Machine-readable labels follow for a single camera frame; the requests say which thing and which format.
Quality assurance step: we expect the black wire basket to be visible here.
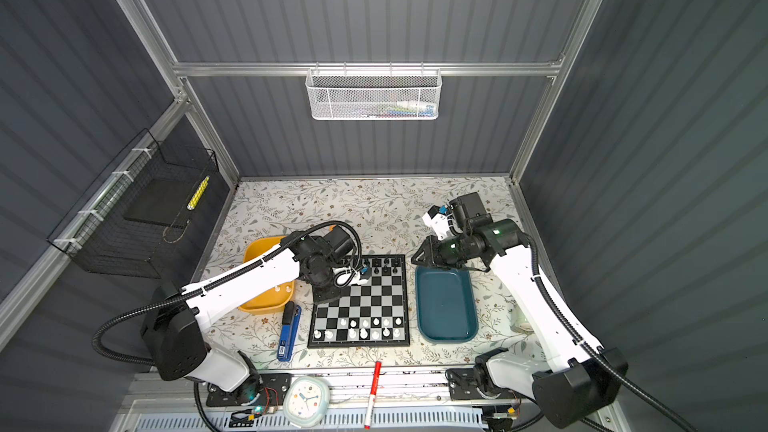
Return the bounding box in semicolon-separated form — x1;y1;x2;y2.
48;133;218;279

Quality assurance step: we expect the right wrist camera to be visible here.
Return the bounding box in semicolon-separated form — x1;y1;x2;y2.
422;192;493;241

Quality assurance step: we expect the black white chessboard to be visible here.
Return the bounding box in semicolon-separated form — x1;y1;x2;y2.
307;254;410;349

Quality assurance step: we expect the blue stapler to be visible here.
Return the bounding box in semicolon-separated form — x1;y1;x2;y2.
277;301;302;362

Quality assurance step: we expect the yellow plastic tray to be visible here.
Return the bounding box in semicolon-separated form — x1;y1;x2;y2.
239;236;295;315

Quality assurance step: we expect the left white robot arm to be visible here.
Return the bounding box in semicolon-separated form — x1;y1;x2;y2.
91;220;363;409

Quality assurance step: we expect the white wire basket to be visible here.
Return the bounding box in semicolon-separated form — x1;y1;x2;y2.
305;69;443;121

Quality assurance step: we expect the teal plastic tray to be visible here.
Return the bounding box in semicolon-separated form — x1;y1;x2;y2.
415;266;479;344

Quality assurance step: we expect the small white clock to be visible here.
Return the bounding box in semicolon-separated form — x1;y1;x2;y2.
283;377;331;428

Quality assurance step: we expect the pale green cup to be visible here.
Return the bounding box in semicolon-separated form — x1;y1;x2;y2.
511;305;534;335

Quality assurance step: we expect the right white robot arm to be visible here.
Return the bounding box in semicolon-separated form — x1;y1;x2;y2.
411;192;694;431

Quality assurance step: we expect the red white marker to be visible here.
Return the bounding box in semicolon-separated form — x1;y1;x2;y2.
363;361;382;430

